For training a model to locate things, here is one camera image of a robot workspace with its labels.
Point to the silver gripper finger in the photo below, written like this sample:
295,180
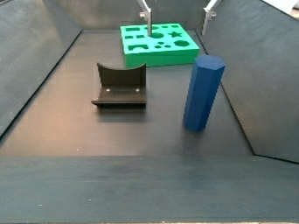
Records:
209,14
145,14

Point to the black curved holder stand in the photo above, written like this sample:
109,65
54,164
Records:
121,86

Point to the green foam shape board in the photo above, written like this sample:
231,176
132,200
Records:
168,47

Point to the blue hexagonal prism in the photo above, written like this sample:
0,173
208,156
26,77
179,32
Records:
205,75

